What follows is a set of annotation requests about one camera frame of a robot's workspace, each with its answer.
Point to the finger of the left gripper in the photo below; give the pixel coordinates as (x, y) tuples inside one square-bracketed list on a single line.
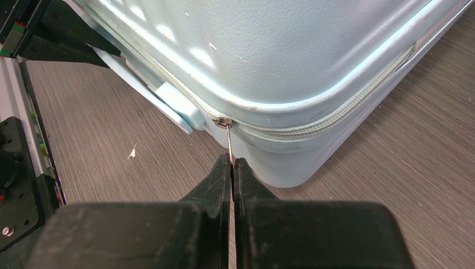
[(60, 19), (63, 48)]

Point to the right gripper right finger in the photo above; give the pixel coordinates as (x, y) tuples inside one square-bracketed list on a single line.
[(275, 233)]

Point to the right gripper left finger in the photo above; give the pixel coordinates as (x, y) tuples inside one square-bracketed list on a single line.
[(192, 232)]

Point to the metal zipper pull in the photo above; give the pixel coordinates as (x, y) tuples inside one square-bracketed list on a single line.
[(226, 123)]

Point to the light blue hard-shell suitcase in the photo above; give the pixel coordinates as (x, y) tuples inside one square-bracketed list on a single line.
[(294, 78)]

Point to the aluminium rail frame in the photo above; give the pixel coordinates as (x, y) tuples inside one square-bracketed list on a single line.
[(17, 94)]

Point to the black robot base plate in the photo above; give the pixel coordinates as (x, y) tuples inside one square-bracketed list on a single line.
[(27, 200)]

